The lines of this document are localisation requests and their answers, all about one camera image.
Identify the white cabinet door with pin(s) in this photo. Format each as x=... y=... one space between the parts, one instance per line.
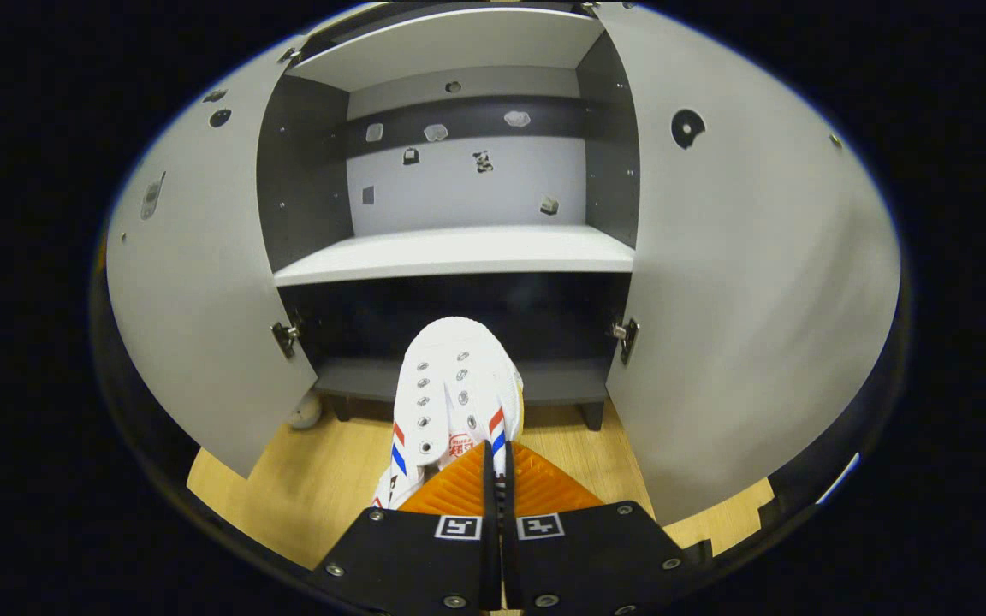
x=758 y=282
x=202 y=274

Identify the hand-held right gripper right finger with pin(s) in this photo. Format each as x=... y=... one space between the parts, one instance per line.
x=596 y=556

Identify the white round container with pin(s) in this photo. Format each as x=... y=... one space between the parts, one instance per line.
x=305 y=412

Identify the white striped canvas shoe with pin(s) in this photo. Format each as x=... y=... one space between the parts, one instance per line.
x=459 y=368

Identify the white shoe cabinet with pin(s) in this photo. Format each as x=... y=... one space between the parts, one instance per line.
x=459 y=252

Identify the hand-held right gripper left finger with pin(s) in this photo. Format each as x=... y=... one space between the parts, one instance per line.
x=407 y=565

